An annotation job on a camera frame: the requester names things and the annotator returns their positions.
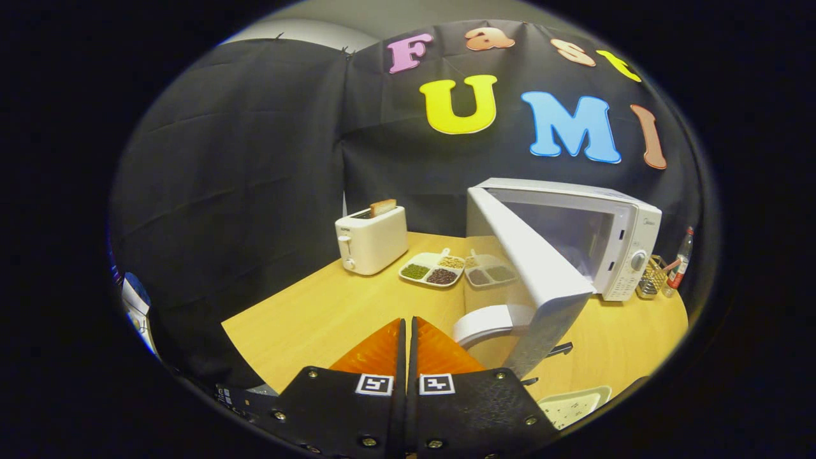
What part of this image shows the wire basket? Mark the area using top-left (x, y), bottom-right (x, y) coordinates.
top-left (636, 254), bottom-right (669, 300)

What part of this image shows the pale rectangular plate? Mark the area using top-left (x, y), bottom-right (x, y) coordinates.
top-left (537, 385), bottom-right (613, 430)

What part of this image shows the clear bottle red label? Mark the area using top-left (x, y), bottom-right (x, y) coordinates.
top-left (666, 226), bottom-right (695, 291)

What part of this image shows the white microwave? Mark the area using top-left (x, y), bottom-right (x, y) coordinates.
top-left (452, 177), bottom-right (663, 381)

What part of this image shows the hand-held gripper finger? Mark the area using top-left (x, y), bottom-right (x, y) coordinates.
top-left (271, 317), bottom-right (407, 459)
top-left (409, 317), bottom-right (559, 459)

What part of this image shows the blue white object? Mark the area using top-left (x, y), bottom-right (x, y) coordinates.
top-left (120, 272), bottom-right (160, 358)

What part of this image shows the divided plate of beans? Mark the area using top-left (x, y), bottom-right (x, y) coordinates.
top-left (399, 248), bottom-right (467, 288)

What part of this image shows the dark device with label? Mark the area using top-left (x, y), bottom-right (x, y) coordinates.
top-left (214, 382), bottom-right (282, 423)

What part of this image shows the white toaster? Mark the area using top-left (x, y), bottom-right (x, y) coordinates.
top-left (335, 205), bottom-right (409, 276)

